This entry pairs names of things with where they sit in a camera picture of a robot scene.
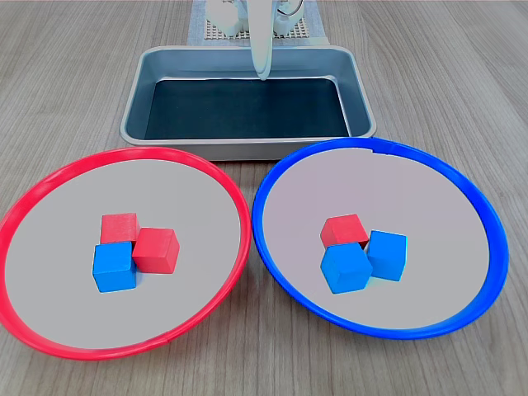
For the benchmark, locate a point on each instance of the red cube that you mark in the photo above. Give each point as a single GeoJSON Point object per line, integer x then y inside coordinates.
{"type": "Point", "coordinates": [156, 249]}
{"type": "Point", "coordinates": [344, 231]}
{"type": "Point", "coordinates": [117, 227]}

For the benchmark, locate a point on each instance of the blue cube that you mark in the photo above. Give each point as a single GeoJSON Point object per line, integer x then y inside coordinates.
{"type": "Point", "coordinates": [346, 268]}
{"type": "Point", "coordinates": [387, 255]}
{"type": "Point", "coordinates": [113, 266]}

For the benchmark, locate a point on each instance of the pale perforated plate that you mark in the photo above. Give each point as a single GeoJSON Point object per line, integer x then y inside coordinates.
{"type": "Point", "coordinates": [299, 31]}

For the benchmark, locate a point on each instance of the black mat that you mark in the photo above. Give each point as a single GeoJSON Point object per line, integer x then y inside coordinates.
{"type": "Point", "coordinates": [247, 111]}

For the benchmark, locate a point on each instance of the steel tray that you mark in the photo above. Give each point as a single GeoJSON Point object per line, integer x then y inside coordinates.
{"type": "Point", "coordinates": [247, 148]}

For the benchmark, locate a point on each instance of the blue-rimmed white plate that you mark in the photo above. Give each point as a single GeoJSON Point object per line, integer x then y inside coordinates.
{"type": "Point", "coordinates": [433, 206]}

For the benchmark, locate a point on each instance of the red-rimmed white plate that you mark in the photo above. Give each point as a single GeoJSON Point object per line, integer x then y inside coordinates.
{"type": "Point", "coordinates": [62, 268]}

